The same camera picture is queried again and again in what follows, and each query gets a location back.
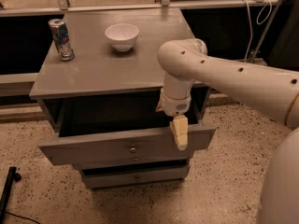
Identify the white ceramic bowl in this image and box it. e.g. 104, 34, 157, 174
105, 23, 139, 52

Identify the black stand leg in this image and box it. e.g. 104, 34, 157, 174
0, 166, 17, 224

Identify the blue silver drink can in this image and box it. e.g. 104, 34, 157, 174
49, 19, 75, 61

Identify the grey wooden drawer cabinet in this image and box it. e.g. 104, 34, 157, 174
30, 9, 210, 178

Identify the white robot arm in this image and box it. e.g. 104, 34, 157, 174
157, 38, 299, 224

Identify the grey drawer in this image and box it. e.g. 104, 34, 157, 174
82, 165, 189, 189
73, 157, 191, 170
40, 111, 216, 165

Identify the grey metal railing frame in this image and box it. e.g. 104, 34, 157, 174
0, 0, 281, 98

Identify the grey bottom drawer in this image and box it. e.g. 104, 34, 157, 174
82, 165, 189, 189

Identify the grey middle drawer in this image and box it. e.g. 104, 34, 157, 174
73, 157, 191, 170

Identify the white hanging cable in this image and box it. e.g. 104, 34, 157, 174
239, 0, 273, 63

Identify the grey top drawer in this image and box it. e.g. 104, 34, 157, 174
40, 111, 216, 165

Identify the thin metal diagonal rod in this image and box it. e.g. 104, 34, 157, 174
247, 0, 285, 63

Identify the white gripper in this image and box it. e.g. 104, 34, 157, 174
155, 89, 192, 150

